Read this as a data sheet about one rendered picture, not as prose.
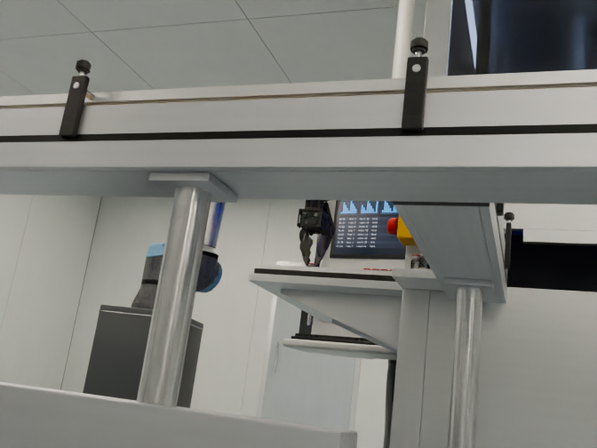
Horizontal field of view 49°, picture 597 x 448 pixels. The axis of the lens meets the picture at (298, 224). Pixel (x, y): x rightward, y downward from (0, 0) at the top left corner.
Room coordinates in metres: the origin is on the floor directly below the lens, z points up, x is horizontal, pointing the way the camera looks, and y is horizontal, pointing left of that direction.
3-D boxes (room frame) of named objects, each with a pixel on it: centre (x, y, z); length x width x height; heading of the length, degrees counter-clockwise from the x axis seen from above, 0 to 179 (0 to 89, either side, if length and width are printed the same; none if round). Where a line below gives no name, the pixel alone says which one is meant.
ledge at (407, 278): (1.43, -0.30, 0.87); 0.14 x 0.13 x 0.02; 70
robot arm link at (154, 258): (2.11, 0.41, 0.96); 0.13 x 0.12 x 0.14; 135
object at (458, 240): (1.14, -0.30, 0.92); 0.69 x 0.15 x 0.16; 160
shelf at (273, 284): (1.92, -0.24, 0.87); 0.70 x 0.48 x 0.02; 160
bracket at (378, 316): (1.69, -0.14, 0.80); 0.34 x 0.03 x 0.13; 70
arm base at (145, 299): (2.10, 0.41, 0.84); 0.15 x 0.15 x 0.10
